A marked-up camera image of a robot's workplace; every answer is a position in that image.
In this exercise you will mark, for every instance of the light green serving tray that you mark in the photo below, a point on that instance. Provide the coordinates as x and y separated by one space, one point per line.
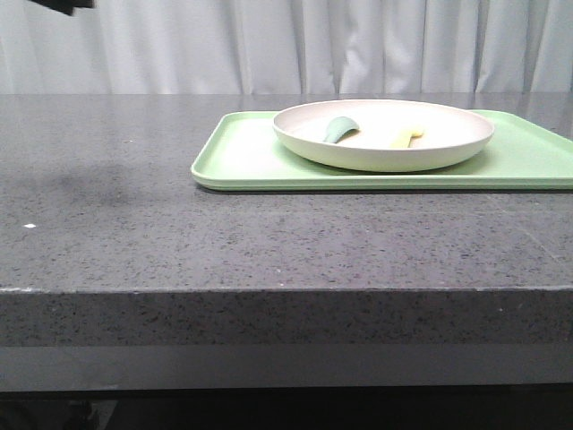
243 154

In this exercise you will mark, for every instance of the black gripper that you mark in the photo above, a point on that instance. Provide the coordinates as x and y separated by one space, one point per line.
66 7

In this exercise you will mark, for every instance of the beige round plate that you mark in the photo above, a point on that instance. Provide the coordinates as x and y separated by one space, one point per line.
451 134

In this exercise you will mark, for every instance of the green plastic spoon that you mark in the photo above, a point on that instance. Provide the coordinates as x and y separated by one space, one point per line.
339 127

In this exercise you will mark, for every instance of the yellow plastic fork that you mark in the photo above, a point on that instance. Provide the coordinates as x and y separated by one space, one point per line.
402 138

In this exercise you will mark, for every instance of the white pleated curtain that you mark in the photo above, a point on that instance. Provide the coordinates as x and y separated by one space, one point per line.
287 47

